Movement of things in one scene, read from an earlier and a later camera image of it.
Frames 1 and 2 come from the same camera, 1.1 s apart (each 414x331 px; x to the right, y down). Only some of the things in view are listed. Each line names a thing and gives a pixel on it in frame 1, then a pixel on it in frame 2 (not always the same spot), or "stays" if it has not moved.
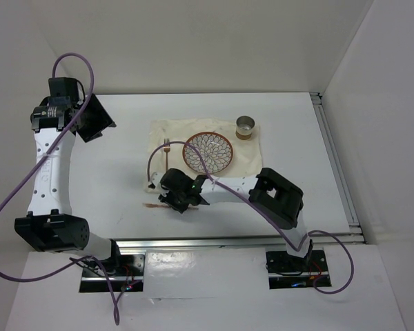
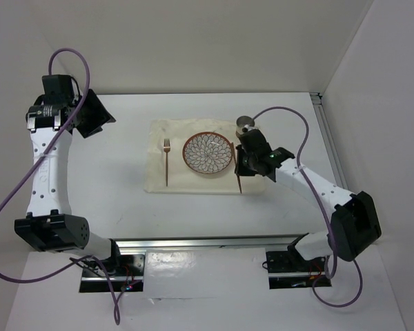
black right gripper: [168, 199] to [241, 170]
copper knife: [150, 205] to [235, 166]
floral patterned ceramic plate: [216, 149] stays
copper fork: [167, 149] stays
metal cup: [244, 127] stays
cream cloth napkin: [245, 159] stays
